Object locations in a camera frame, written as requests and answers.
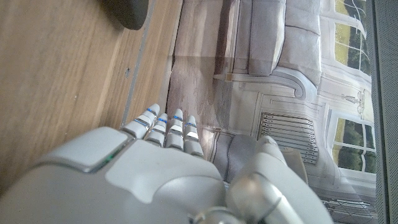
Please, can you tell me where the printed living room backdrop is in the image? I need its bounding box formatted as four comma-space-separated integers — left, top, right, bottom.
158, 0, 379, 224

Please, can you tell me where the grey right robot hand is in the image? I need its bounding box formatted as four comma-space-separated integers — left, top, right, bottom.
0, 103, 335, 224

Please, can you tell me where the black glasses case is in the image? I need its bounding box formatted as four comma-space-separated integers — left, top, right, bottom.
98, 0, 150, 31

